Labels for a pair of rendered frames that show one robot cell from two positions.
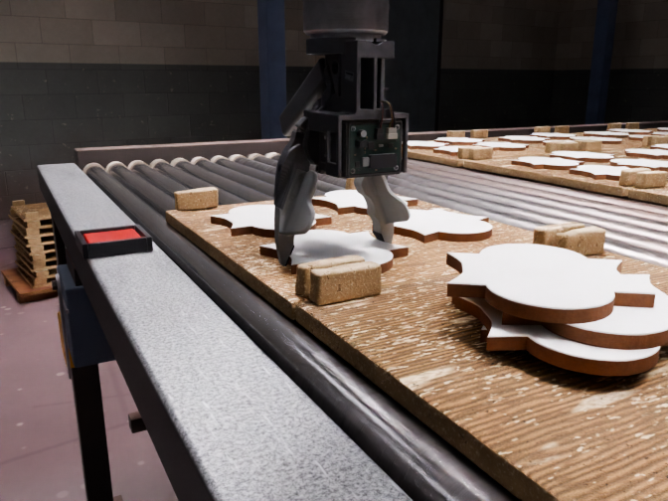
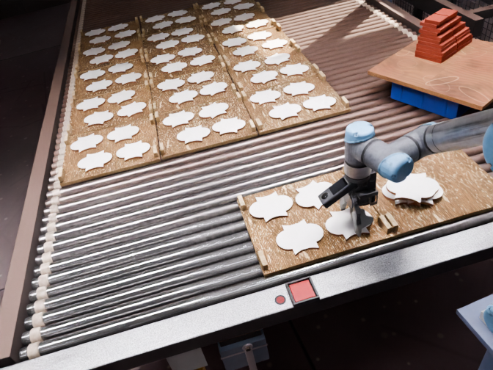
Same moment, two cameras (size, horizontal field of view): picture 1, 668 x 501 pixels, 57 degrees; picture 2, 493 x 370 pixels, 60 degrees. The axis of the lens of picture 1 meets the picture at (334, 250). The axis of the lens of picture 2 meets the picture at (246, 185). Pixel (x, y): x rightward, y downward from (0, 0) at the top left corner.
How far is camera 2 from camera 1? 1.39 m
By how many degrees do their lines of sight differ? 64
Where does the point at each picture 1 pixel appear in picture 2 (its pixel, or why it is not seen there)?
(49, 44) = not seen: outside the picture
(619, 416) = (450, 197)
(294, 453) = (455, 242)
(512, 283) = (420, 193)
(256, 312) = (384, 247)
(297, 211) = (364, 220)
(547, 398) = (444, 204)
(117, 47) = not seen: outside the picture
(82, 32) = not seen: outside the picture
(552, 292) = (426, 189)
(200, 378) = (425, 258)
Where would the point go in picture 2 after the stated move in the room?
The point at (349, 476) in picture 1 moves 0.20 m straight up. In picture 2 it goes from (461, 236) to (475, 186)
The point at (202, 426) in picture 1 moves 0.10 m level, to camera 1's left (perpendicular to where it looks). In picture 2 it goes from (447, 256) to (451, 285)
